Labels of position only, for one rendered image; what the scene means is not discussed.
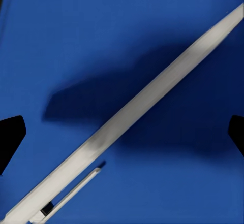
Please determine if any folder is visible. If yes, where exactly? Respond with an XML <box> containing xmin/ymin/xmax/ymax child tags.
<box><xmin>0</xmin><ymin>0</ymin><xmax>244</xmax><ymax>224</ymax></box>

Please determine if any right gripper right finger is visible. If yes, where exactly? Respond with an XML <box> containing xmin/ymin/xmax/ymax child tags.
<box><xmin>228</xmin><ymin>115</ymin><xmax>244</xmax><ymax>156</ymax></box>

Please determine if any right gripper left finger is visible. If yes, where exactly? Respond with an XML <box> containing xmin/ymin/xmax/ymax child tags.
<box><xmin>0</xmin><ymin>115</ymin><xmax>26</xmax><ymax>176</ymax></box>

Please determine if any pen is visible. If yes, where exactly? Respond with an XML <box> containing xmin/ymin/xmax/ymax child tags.
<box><xmin>0</xmin><ymin>3</ymin><xmax>244</xmax><ymax>224</ymax></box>

